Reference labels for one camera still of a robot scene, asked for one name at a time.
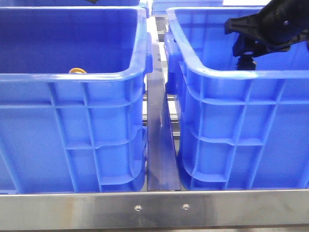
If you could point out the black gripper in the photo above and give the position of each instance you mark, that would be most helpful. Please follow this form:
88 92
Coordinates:
278 22

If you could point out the yellow push button tall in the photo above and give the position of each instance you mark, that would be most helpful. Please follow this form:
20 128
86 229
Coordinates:
77 70

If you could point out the red push button raised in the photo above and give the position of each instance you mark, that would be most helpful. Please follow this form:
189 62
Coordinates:
245 63

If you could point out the blue source bin with buttons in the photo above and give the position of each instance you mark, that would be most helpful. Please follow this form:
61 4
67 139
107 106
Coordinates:
64 132

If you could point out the blue destination bin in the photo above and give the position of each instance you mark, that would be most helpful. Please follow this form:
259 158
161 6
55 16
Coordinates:
239 129

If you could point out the blue bin back centre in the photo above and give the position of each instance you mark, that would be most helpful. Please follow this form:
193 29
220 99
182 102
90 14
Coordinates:
159 6

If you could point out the dark metal divider bar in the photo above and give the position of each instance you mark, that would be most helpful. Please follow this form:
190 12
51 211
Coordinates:
162 170

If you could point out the blue bin back left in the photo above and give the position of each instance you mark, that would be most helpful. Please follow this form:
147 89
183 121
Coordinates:
29 3

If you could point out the steel front rail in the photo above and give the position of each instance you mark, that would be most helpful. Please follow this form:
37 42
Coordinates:
154 210

